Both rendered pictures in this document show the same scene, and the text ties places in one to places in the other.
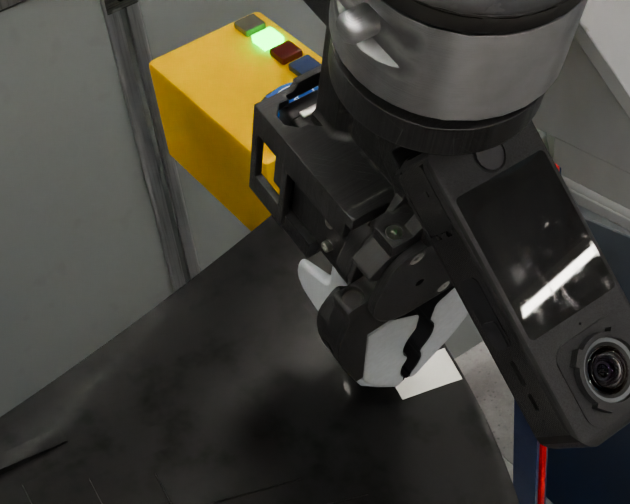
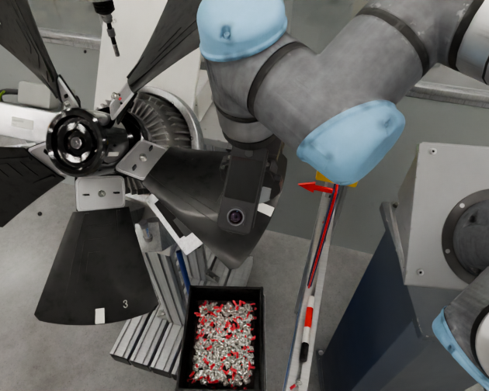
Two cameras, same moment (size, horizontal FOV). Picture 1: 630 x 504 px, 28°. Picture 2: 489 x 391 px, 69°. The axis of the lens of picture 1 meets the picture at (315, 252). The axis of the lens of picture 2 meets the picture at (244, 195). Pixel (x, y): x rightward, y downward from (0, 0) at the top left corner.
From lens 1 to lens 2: 0.31 m
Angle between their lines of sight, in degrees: 32
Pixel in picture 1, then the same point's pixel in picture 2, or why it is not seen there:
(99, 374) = (210, 155)
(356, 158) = not seen: hidden behind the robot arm
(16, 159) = not seen: hidden behind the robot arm
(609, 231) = (390, 237)
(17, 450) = (182, 155)
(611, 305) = (249, 205)
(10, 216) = not seen: hidden behind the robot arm
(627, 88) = (414, 201)
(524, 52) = (232, 125)
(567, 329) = (234, 202)
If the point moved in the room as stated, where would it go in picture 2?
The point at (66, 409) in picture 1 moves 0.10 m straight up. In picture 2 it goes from (198, 156) to (192, 111)
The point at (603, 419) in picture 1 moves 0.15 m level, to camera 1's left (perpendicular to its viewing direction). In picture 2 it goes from (226, 225) to (157, 165)
